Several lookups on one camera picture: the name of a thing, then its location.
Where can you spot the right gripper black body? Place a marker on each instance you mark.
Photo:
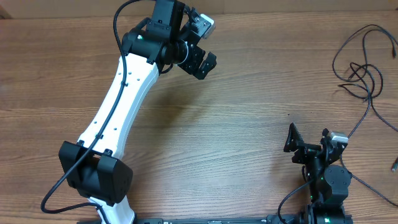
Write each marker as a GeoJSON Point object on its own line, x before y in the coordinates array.
{"type": "Point", "coordinates": [305, 157]}

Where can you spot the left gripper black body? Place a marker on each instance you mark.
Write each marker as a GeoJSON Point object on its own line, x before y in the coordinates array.
{"type": "Point", "coordinates": [193, 59]}

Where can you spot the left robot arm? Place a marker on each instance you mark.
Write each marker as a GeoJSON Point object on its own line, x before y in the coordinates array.
{"type": "Point", "coordinates": [93, 164]}

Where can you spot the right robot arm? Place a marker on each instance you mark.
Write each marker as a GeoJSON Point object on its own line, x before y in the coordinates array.
{"type": "Point", "coordinates": [328, 183]}

